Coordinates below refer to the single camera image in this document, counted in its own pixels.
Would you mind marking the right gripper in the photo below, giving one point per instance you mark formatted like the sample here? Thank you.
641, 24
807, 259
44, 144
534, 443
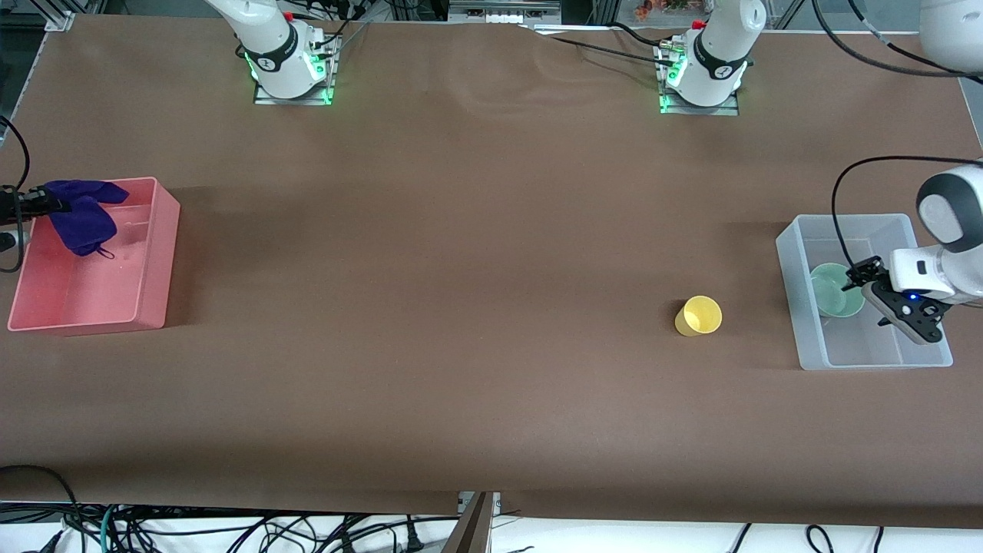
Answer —
29, 204

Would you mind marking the clear plastic bin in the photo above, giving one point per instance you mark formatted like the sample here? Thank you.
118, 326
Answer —
868, 346

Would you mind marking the aluminium frame bracket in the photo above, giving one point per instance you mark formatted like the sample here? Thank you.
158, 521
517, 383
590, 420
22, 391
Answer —
63, 15

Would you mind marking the grey metal beam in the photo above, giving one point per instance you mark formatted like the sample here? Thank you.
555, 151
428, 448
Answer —
470, 530

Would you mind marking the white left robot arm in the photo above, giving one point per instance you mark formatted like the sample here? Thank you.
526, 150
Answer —
956, 223

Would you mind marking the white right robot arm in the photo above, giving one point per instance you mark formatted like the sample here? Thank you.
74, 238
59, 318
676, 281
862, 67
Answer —
276, 46

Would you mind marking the purple cloth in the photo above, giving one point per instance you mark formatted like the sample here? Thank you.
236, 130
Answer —
84, 219

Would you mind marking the white metal bracket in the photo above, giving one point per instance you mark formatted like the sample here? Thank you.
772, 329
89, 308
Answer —
495, 503

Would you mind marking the pale green bowl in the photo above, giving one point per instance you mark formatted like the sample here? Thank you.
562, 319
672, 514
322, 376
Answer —
829, 296

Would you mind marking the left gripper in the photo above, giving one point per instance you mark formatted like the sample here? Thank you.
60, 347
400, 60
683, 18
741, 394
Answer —
868, 271

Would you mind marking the pink plastic bin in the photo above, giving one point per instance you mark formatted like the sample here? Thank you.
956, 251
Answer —
92, 284

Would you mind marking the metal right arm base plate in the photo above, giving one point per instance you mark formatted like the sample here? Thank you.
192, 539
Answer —
319, 92

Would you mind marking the brown table cover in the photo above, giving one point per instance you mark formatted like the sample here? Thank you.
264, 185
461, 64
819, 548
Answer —
491, 384

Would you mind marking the yellow cup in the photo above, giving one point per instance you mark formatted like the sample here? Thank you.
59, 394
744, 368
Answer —
697, 316

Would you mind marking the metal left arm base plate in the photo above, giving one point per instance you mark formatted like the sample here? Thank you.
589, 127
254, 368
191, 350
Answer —
729, 107

